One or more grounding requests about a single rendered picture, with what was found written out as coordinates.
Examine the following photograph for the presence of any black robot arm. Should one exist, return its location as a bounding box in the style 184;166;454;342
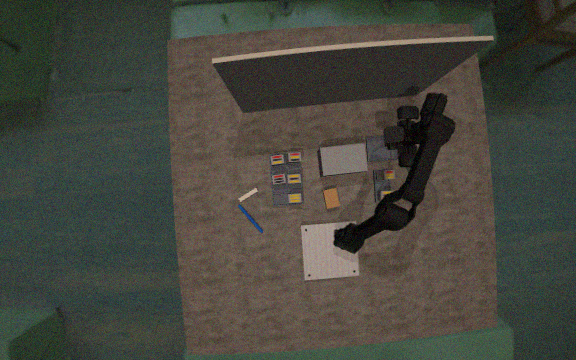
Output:
333;92;456;254

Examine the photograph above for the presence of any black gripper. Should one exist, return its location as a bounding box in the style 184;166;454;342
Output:
397;106;420;167

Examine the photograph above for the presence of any blue flat bar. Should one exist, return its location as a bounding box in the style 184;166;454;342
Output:
238;205;263;233

